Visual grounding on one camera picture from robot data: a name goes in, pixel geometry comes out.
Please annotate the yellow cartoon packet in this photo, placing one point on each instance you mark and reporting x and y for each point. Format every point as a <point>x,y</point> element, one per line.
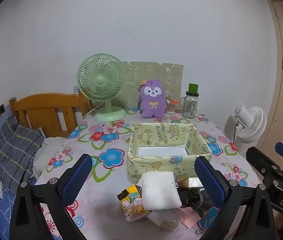
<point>131,202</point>

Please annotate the white standing fan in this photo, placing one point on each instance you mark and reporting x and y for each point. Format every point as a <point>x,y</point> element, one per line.
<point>252,125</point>

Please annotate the white soft pouch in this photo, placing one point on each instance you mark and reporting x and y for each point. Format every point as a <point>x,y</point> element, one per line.
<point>159,192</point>

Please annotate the pink packet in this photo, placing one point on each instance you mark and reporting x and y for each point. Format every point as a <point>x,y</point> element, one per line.
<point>189,217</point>

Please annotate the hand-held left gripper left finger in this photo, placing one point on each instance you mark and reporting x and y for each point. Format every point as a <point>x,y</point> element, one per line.
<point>77,180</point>

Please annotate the glass jar with green lid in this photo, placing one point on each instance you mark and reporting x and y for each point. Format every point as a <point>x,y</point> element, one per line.
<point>190,107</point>

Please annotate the green patterned board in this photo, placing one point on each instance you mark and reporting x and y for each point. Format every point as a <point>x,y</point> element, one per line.
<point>161,77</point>

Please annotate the white quilt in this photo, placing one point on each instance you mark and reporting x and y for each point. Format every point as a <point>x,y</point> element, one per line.
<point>49,150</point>

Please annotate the yellow cartoon storage box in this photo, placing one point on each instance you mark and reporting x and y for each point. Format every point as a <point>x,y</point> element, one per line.
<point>156,167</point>

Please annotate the black plastic bag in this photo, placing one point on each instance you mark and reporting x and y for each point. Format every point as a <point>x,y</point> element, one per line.
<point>189,197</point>

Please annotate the green desk fan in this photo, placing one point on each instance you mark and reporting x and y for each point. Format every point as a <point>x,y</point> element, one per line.
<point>100,81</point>

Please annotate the small orange-lid container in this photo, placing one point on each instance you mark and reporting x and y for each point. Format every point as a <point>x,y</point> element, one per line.
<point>172,107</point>

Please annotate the grey plaid pillow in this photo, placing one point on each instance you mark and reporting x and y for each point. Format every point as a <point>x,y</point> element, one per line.
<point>14,150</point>

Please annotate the purple plush toy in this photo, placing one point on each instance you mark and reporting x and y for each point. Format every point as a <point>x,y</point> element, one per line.
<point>152,102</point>

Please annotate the wooden bed headboard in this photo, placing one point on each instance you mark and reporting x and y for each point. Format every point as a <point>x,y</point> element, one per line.
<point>44,107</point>

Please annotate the wall socket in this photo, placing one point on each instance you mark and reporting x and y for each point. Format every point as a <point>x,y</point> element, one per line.
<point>1,109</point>

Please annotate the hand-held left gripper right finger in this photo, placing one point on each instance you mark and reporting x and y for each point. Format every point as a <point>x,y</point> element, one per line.
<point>210,180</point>

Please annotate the clear plastic bag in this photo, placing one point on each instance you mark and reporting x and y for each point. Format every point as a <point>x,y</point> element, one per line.
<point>164,221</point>

